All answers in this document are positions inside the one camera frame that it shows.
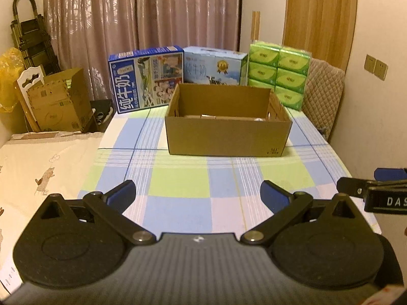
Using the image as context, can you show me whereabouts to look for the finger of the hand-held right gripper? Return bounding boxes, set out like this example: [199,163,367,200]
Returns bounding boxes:
[373,167,407,182]
[336,177,370,200]

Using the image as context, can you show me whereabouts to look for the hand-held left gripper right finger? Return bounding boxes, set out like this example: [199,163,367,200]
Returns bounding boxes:
[240,180,371,246]

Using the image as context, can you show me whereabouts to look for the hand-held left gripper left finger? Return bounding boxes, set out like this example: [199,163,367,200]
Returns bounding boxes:
[17,179,156,246]

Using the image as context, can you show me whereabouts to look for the brown cardboard box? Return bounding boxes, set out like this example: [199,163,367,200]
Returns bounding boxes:
[164,83,293,158]

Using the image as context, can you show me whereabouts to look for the cream printed bed sheet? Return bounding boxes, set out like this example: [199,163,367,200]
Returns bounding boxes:
[0,133,105,296]

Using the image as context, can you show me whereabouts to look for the chair with quilted beige cover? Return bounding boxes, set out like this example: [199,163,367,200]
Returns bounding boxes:
[300,57,346,142]

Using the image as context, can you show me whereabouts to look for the flat cardboard sheet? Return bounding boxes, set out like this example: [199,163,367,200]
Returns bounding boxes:
[11,130,105,141]

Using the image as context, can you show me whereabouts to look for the printed brown shipping carton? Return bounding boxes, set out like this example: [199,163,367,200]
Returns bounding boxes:
[27,67,94,132]

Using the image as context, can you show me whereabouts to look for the dark blue milk carton box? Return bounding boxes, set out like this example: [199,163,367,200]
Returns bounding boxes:
[108,45,185,115]

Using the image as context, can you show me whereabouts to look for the bundle of green tissue packets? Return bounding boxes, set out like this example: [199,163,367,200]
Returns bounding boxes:
[247,40,311,112]

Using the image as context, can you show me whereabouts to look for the white paper label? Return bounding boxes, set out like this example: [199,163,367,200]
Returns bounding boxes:
[0,262,24,294]

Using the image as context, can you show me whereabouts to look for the light blue milk carton box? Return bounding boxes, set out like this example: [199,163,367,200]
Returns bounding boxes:
[183,46,249,86]

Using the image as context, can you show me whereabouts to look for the white carved chair back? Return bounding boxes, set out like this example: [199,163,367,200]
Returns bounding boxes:
[13,64,47,132]

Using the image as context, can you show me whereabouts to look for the yellow plastic bag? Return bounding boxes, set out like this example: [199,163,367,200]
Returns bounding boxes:
[0,47,26,113]

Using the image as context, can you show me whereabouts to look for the light wooden slat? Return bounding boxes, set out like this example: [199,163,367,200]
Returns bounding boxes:
[251,10,261,40]

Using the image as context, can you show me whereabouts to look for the black folding ladder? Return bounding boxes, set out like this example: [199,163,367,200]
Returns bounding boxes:
[11,0,61,73]

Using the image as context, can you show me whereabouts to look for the wooden door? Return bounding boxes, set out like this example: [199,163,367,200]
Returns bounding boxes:
[283,0,358,70]

